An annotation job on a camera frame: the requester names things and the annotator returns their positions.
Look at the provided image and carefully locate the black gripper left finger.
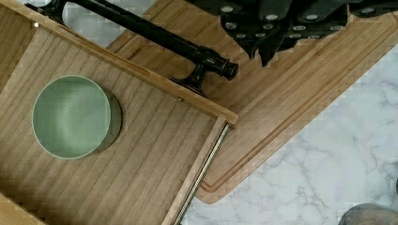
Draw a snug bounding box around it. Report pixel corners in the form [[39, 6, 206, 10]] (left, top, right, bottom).
[[221, 14, 276, 59]]

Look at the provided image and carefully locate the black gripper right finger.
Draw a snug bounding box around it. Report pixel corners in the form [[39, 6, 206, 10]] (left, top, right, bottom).
[[258, 12, 347, 67]]

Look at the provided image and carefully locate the green round bowl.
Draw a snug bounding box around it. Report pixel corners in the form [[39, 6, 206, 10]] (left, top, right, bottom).
[[32, 75, 122, 159]]

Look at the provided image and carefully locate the black pot with lid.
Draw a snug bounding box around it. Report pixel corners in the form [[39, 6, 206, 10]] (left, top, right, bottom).
[[338, 203, 398, 225]]

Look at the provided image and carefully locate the bamboo cutting board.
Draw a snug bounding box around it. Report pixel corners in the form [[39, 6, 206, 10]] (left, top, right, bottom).
[[106, 0, 398, 205]]

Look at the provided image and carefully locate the wooden drawer with black handle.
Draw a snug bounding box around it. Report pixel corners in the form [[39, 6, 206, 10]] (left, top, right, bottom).
[[1, 0, 237, 225]]

